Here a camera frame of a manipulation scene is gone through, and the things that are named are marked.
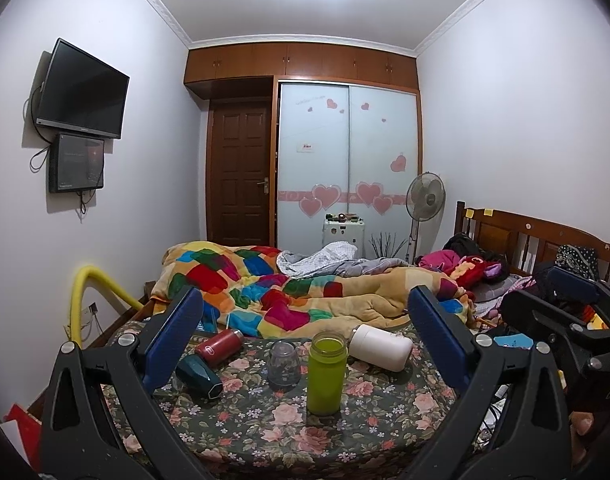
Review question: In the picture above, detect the wooden overhead cabinet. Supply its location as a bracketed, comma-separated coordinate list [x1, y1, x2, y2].
[183, 36, 419, 100]

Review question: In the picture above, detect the bunch of dry twigs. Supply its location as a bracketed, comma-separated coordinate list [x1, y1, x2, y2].
[367, 231, 408, 260]

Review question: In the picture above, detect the wooden bed headboard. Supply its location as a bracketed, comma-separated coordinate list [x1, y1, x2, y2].
[454, 201, 610, 285]

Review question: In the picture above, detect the floral tablecloth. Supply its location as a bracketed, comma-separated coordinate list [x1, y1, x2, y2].
[99, 319, 492, 480]

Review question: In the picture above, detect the light blue packet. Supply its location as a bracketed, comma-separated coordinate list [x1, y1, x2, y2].
[495, 335, 536, 351]

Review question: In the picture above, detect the red thermos bottle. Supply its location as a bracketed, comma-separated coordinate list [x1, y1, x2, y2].
[194, 328, 245, 367]

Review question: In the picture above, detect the small white cabinet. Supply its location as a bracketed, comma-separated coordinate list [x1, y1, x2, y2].
[322, 219, 366, 252]

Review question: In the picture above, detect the sliding wardrobe with heart stickers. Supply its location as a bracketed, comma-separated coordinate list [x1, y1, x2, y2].
[272, 76, 423, 263]

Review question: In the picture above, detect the pink clothing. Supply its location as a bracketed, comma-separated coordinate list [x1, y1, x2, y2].
[416, 250, 460, 272]

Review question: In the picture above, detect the dark green cup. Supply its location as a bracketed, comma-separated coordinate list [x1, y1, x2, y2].
[174, 354, 224, 403]

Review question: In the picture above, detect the red plush toy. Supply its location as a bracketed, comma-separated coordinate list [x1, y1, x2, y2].
[444, 255, 500, 281]

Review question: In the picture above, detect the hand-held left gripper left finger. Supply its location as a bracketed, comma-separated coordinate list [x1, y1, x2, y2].
[38, 285, 221, 480]

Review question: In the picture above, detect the brown wooden door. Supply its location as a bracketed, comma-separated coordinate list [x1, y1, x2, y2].
[206, 99, 275, 248]

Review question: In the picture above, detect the black bag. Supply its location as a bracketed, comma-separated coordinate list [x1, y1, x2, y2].
[442, 232, 483, 258]

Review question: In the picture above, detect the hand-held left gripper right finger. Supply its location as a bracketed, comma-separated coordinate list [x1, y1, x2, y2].
[385, 285, 576, 480]

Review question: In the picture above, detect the red box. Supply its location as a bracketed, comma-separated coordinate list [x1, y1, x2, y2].
[2, 402, 43, 473]

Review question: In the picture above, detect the colourful patchwork blanket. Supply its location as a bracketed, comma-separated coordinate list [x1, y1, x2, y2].
[150, 241, 473, 340]

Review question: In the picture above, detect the white thermos bottle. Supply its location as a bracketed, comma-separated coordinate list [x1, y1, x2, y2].
[348, 324, 415, 373]

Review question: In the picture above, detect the green tumbler cup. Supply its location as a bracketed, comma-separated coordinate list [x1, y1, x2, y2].
[307, 332, 347, 416]

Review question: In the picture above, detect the grey white quilt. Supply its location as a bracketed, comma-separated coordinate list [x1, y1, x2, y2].
[276, 241, 411, 279]

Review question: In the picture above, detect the clear plastic cup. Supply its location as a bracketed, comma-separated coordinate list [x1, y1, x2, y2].
[266, 340, 302, 390]

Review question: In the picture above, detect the standing electric fan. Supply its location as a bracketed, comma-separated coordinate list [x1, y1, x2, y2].
[404, 172, 446, 265]

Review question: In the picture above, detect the dark patterned bag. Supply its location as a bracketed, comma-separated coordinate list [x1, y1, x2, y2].
[555, 244, 600, 281]

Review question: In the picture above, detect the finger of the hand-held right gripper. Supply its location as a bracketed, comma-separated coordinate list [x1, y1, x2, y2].
[535, 264, 602, 306]
[500, 289, 593, 361]

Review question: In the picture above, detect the black television cable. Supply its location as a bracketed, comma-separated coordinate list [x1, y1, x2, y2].
[23, 82, 53, 173]

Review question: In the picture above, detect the wall-mounted television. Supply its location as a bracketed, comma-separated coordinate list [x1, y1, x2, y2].
[34, 37, 131, 140]

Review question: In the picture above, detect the small black wall monitor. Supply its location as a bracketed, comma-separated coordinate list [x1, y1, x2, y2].
[48, 133, 106, 194]

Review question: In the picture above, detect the yellow foam pipe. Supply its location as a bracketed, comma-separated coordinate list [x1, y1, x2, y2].
[69, 265, 147, 350]

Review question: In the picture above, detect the person's right hand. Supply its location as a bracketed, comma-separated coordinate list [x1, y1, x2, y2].
[571, 409, 596, 467]

